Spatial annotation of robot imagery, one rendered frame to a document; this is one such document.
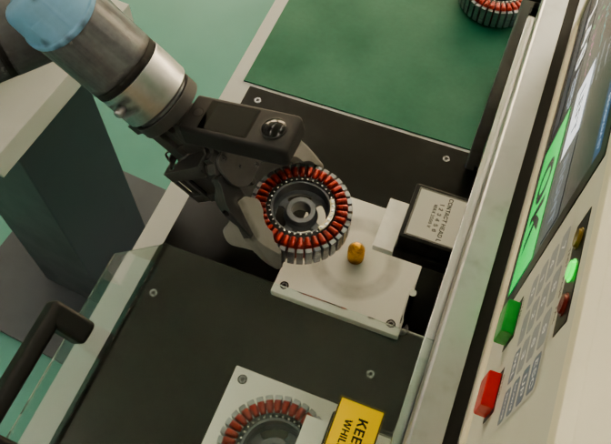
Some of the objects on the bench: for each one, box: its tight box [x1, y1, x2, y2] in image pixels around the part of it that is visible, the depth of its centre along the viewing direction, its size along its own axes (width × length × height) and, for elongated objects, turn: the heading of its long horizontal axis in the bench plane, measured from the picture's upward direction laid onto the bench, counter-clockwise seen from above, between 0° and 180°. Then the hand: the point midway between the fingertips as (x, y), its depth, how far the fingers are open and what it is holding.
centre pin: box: [347, 242, 366, 265], centre depth 81 cm, size 2×2×3 cm
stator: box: [458, 0, 527, 28], centre depth 105 cm, size 11×11×4 cm
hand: (305, 215), depth 78 cm, fingers closed on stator, 13 cm apart
